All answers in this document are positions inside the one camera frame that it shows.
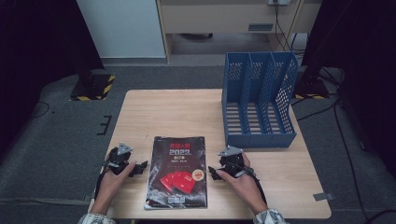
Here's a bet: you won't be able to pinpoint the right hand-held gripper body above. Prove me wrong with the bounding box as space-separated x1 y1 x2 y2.
217 145 248 179

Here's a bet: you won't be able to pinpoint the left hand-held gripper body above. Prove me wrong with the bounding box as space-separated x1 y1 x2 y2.
105 142 134 175

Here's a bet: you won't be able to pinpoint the black book with red print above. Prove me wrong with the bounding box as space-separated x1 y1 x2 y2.
143 135 209 211

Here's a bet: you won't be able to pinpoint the blue plastic file rack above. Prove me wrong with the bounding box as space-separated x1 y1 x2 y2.
220 50 300 149

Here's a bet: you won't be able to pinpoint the person's left hand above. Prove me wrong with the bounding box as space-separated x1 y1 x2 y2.
98 161 137 202

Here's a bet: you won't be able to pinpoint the person's right hand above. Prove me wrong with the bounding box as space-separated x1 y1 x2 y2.
215 151 261 204

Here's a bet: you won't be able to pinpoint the patterned left shirt sleeve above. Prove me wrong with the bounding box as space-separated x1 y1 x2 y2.
77 212 117 224

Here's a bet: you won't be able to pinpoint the patterned shirt sleeve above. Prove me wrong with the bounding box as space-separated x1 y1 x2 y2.
77 212 117 224
252 207 290 224

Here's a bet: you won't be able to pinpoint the patterned right shirt sleeve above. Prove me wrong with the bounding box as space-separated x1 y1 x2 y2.
252 207 290 224

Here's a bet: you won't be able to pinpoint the black stand base yellow stripes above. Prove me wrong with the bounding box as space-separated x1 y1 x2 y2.
69 62 117 102
293 69 331 101

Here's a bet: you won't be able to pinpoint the white cabinet panel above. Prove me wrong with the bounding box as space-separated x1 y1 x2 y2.
76 0 166 59

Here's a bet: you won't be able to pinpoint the beige wooden cabinet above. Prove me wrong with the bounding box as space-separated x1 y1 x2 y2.
155 0 323 64

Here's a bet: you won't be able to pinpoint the left hand-held gripper cable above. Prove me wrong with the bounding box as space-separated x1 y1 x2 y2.
93 167 108 201

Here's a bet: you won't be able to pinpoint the hand-held gripper cable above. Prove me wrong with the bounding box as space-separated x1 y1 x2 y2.
93 167 108 201
234 164 268 206

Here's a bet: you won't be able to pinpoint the right hand-held gripper cable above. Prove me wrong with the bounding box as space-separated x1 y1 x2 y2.
234 164 268 206

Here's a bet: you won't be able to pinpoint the thin black floor cable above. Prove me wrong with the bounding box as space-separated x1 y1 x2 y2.
29 101 51 119

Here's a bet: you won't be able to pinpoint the long black floor cable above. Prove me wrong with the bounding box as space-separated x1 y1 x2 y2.
290 92 396 224

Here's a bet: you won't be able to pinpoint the blue cable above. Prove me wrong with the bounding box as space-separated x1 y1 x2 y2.
290 32 299 53

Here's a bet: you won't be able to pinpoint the black power cable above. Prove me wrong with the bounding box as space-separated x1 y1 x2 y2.
273 2 296 52

